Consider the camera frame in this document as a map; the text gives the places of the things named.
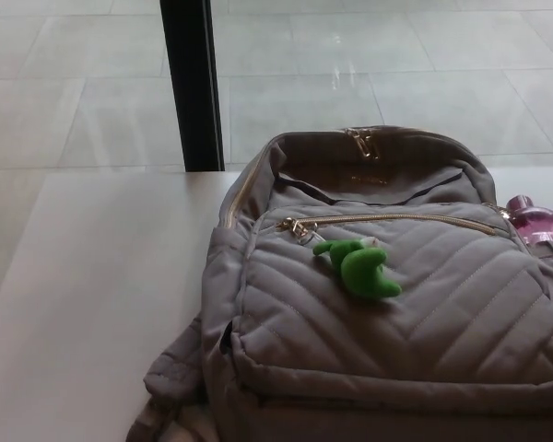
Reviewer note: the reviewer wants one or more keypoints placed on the grey quilted backpack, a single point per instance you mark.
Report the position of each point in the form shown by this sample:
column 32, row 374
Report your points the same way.
column 396, row 331

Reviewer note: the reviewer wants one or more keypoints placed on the pink glass perfume bottle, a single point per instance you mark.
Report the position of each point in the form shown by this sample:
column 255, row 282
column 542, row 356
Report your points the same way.
column 537, row 223

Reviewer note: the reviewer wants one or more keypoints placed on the black window frame post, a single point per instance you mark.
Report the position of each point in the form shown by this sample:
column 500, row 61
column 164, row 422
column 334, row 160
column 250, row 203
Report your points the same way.
column 191, row 83

